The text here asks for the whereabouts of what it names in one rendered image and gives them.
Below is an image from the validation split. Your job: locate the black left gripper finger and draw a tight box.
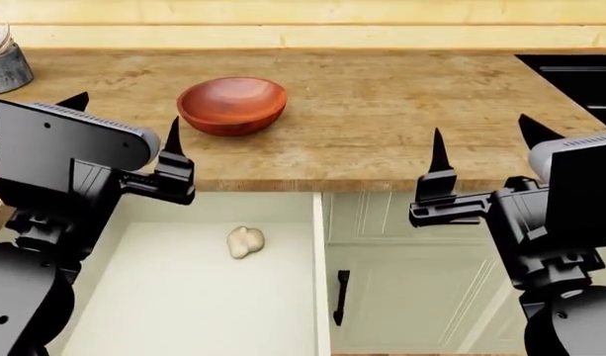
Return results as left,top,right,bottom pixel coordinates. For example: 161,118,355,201
54,91,91,112
155,116,197,184

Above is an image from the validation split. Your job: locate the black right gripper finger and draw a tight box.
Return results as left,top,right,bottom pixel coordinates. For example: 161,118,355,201
517,113,562,150
415,127,458,205

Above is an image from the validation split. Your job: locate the pale green drawer front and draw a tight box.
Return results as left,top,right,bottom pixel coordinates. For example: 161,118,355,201
320,190,486,245

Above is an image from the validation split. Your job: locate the red wooden bowl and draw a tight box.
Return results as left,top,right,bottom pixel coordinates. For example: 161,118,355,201
177,75,289,137

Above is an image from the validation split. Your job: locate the white open drawer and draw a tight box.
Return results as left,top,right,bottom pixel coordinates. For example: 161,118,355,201
59,190,332,356

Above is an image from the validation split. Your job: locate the black cooktop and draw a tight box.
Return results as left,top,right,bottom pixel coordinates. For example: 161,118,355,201
513,53,606,132

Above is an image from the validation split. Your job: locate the grey utensil holder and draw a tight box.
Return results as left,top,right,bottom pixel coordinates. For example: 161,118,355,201
0,42,36,98

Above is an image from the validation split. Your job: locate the white garlic bulb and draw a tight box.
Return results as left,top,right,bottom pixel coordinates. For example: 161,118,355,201
225,225,266,261

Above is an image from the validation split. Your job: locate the pale green cabinet door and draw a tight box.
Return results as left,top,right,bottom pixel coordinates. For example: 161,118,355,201
324,243,531,356

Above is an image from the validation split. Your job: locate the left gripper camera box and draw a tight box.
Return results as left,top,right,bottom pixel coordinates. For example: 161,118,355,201
0,98,162,184

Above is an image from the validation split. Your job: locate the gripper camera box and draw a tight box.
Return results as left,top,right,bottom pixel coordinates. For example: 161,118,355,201
526,130,606,250
0,98,162,184

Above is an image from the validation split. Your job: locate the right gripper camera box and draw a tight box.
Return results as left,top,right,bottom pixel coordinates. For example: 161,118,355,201
526,130,606,250

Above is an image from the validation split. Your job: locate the black cabinet door handle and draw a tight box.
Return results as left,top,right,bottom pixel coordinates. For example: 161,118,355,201
332,269,351,327

